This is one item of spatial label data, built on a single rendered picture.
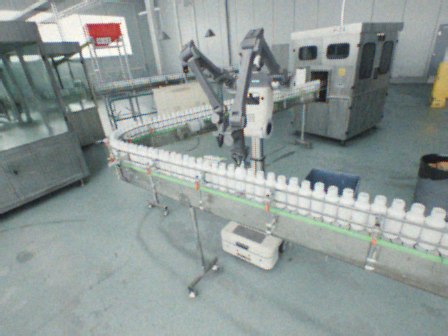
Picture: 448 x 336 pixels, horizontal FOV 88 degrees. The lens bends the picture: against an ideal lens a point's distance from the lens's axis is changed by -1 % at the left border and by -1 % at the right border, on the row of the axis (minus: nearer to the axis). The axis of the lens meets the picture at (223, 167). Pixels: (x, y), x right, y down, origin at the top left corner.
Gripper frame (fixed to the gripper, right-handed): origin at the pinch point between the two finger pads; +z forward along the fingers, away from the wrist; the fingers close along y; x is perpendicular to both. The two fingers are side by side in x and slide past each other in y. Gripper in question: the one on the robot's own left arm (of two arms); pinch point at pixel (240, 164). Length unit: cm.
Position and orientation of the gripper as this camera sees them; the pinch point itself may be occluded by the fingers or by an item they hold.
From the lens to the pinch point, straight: 129.1
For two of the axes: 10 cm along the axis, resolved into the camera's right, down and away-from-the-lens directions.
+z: 0.9, 8.9, 4.4
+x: -8.1, -1.8, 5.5
